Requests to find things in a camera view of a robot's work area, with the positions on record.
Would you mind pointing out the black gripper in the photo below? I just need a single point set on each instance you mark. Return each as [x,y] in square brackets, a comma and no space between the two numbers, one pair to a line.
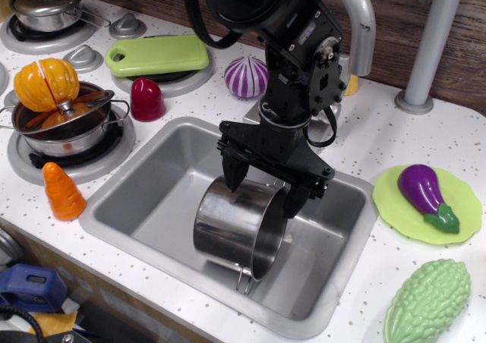
[282,153]

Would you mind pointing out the stainless steel pot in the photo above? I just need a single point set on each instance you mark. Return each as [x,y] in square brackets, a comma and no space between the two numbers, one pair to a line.
[241,230]

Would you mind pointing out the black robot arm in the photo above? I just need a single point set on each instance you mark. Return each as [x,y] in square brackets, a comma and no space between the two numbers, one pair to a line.
[220,23]

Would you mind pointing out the grey toy sink basin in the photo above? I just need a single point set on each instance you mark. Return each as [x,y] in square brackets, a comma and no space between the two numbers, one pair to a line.
[148,207]

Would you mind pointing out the lidded steel pot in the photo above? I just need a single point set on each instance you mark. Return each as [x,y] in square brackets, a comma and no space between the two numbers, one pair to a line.
[53,15]

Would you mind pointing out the purple white striped toy onion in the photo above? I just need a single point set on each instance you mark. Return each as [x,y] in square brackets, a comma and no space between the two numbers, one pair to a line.
[246,77]

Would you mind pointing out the yellow toy corn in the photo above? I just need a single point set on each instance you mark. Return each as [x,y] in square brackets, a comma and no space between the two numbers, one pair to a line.
[352,86]

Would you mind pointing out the dark red toy pepper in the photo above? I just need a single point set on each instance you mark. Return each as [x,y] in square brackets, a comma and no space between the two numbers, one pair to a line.
[147,102]

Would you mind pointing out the purple toy eggplant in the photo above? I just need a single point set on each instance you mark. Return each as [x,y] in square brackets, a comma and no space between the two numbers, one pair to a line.
[419,184]

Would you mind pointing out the grey stove burner front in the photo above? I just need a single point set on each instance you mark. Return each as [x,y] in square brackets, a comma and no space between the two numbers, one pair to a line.
[19,153]

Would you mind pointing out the silver toy faucet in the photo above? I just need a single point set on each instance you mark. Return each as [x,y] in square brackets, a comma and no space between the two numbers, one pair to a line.
[357,24]

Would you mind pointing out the green cutting board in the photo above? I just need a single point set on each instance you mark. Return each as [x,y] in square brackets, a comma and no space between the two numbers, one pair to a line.
[156,55]

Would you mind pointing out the light green plate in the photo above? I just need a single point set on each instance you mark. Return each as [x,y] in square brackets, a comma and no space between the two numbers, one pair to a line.
[398,212]

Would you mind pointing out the green toy bitter melon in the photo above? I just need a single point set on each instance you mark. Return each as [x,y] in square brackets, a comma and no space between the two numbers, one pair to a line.
[428,302]

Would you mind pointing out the orange toy carrot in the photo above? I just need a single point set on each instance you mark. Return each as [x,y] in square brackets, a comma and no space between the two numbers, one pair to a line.
[65,200]

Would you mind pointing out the grey stove knob back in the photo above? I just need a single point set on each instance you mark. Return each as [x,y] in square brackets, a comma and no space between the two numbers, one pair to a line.
[127,27]

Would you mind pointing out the grey stove knob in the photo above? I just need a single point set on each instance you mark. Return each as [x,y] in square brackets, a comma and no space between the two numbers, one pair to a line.
[84,59]
[127,27]

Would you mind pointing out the grey stove knob front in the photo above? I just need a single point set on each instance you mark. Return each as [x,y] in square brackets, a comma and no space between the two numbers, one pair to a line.
[84,59]

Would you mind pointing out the orange toy pumpkin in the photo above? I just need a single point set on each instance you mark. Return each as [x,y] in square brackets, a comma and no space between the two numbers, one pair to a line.
[41,86]

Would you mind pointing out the grey vertical pole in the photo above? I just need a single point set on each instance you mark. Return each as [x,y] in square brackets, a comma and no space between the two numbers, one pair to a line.
[416,98]

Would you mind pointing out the blue clamp tool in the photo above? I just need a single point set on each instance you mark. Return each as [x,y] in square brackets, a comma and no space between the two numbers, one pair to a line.
[32,288]

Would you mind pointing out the yellow cloth scrap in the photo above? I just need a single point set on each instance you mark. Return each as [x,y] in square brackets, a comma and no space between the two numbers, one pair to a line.
[55,323]

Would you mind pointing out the grey stove burner back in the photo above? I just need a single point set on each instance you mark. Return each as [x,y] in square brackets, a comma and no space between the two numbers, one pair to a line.
[70,39]

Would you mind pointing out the steel pan with handles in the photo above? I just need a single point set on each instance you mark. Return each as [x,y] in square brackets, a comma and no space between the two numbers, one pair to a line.
[74,127]

